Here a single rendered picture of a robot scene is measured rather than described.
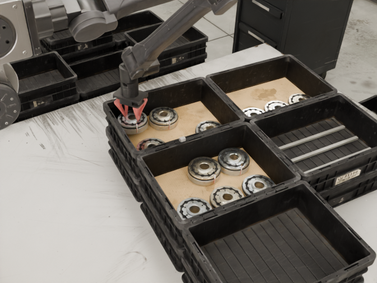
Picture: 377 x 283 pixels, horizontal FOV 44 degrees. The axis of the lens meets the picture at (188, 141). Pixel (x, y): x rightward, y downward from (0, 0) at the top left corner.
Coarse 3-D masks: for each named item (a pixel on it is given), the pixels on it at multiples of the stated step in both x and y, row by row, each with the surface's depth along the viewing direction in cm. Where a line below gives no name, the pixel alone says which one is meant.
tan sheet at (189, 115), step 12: (180, 108) 176; (192, 108) 176; (204, 108) 177; (180, 120) 171; (192, 120) 171; (204, 120) 171; (216, 120) 171; (144, 132) 165; (156, 132) 165; (168, 132) 165; (180, 132) 166; (192, 132) 166
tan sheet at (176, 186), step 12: (180, 168) 152; (252, 168) 153; (168, 180) 147; (180, 180) 147; (228, 180) 148; (240, 180) 148; (168, 192) 143; (180, 192) 144; (192, 192) 144; (204, 192) 144
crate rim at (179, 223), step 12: (216, 132) 150; (252, 132) 152; (180, 144) 145; (264, 144) 147; (144, 156) 141; (276, 156) 143; (144, 168) 137; (288, 168) 139; (156, 180) 133; (288, 180) 135; (156, 192) 132; (264, 192) 131; (168, 204) 126; (228, 204) 127; (192, 216) 124; (204, 216) 124; (180, 228) 123
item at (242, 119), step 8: (192, 80) 173; (160, 88) 169; (168, 88) 169; (104, 104) 160; (112, 112) 157; (112, 120) 154; (240, 120) 156; (120, 128) 150; (216, 128) 152; (120, 136) 150; (192, 136) 148; (128, 144) 144; (160, 144) 145; (168, 144) 145; (136, 152) 142; (144, 152) 142
